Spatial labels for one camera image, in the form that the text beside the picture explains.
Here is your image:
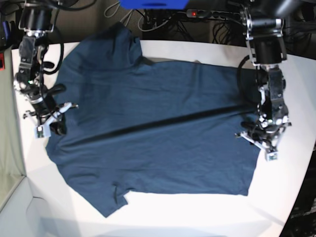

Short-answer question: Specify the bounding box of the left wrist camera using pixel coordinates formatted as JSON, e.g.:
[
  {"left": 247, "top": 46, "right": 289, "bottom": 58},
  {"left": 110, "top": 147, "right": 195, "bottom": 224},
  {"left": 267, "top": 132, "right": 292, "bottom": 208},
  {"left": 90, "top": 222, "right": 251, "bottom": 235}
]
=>
[{"left": 265, "top": 151, "right": 278, "bottom": 161}]

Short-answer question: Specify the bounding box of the blue plastic box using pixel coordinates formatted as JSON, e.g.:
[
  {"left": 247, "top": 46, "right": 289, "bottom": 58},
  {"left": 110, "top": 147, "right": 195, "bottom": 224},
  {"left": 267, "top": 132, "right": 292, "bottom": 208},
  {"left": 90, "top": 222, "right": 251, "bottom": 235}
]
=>
[{"left": 120, "top": 0, "right": 189, "bottom": 9}]

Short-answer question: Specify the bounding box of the blue handled tool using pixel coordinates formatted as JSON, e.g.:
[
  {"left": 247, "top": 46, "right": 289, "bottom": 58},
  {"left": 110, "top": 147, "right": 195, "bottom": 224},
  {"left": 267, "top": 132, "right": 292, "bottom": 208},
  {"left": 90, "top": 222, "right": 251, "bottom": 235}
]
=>
[{"left": 2, "top": 21, "right": 11, "bottom": 41}]

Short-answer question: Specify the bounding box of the red box at left edge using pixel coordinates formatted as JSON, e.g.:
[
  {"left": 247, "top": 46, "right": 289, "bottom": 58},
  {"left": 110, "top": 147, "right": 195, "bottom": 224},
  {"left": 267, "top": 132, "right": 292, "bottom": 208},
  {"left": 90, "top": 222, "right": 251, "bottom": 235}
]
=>
[{"left": 0, "top": 52, "right": 5, "bottom": 71}]

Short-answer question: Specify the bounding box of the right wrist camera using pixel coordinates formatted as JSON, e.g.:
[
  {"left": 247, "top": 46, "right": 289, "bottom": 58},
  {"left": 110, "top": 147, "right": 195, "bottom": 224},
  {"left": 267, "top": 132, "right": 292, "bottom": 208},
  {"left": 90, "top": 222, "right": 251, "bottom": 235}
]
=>
[{"left": 34, "top": 124, "right": 51, "bottom": 139}]

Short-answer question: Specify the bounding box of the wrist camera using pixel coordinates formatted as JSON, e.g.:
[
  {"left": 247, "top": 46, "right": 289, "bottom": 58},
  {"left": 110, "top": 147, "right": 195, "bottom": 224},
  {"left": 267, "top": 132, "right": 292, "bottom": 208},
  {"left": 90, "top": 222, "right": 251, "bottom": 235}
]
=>
[
  {"left": 265, "top": 151, "right": 278, "bottom": 161},
  {"left": 34, "top": 124, "right": 51, "bottom": 139}
]

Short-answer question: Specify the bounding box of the white bin at left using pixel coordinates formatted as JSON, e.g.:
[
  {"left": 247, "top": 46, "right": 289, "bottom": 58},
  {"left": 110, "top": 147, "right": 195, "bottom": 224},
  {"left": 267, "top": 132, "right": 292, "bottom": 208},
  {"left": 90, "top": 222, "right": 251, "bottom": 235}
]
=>
[{"left": 0, "top": 49, "right": 47, "bottom": 237}]

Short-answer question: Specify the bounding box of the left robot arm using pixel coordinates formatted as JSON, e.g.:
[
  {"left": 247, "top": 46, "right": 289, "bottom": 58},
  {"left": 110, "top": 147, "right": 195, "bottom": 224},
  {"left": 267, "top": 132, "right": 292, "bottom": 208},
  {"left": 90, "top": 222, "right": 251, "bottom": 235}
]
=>
[{"left": 229, "top": 0, "right": 303, "bottom": 160}]

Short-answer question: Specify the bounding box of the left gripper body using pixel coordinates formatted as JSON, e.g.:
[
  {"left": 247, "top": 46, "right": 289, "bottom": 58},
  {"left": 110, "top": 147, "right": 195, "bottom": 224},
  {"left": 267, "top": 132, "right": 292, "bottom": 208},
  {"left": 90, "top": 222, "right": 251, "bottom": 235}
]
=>
[{"left": 235, "top": 121, "right": 292, "bottom": 155}]

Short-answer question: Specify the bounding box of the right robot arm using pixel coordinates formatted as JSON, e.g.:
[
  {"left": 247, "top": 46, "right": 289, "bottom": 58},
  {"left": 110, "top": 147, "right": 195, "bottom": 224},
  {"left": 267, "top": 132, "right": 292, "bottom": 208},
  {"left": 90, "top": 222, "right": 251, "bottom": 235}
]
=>
[{"left": 13, "top": 0, "right": 96, "bottom": 138}]

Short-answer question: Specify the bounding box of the white cable loop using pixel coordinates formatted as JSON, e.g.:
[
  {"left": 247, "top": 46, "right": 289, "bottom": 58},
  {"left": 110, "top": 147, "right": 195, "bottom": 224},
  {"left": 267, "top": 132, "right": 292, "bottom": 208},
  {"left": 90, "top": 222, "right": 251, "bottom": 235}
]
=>
[{"left": 103, "top": 2, "right": 135, "bottom": 29}]

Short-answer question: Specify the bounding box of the black power strip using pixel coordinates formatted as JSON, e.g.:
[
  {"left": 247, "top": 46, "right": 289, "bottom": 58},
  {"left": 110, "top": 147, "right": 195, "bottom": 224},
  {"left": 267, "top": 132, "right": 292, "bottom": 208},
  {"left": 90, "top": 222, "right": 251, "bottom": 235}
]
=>
[{"left": 186, "top": 9, "right": 240, "bottom": 20}]

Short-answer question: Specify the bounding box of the dark blue t-shirt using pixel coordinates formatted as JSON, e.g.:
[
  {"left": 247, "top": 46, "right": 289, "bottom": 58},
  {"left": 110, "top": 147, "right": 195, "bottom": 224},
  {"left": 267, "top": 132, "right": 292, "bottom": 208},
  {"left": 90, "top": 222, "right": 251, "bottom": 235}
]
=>
[{"left": 46, "top": 23, "right": 259, "bottom": 217}]

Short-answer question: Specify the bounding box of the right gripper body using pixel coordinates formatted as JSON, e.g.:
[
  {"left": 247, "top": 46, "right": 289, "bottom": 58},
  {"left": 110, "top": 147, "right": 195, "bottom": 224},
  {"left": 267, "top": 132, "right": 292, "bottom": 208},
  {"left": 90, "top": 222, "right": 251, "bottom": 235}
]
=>
[{"left": 22, "top": 102, "right": 79, "bottom": 127}]

